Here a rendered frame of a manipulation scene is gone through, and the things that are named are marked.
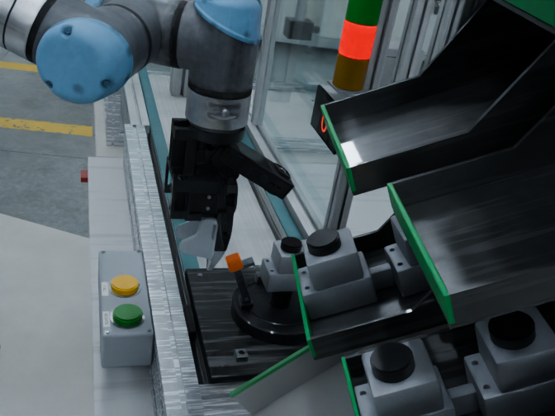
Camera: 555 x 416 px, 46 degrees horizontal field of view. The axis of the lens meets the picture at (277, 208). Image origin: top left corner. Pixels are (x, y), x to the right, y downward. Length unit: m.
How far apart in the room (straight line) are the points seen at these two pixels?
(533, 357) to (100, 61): 0.42
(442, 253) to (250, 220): 0.90
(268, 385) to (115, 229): 0.66
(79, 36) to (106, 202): 0.85
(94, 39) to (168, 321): 0.48
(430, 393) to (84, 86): 0.39
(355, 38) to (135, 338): 0.53
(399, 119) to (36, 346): 0.69
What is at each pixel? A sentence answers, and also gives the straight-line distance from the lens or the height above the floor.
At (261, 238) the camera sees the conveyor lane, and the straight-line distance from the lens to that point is 1.23.
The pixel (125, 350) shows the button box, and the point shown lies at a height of 0.93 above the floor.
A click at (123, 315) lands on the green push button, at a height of 0.97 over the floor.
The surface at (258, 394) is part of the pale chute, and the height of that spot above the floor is 1.02.
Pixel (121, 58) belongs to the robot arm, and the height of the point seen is 1.37.
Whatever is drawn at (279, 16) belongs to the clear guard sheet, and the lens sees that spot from 1.51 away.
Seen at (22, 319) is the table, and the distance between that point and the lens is 1.11.
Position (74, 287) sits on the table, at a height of 0.86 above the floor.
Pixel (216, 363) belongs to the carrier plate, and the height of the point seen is 0.97.
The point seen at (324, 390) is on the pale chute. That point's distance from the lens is 0.73.
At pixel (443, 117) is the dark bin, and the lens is 0.56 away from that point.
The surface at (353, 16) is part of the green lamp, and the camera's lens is 0.98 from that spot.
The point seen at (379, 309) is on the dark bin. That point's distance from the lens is 0.59.
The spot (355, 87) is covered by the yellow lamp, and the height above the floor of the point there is 1.27.
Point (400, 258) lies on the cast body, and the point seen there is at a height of 1.26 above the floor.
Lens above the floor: 1.55
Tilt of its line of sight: 28 degrees down
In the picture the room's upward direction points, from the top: 10 degrees clockwise
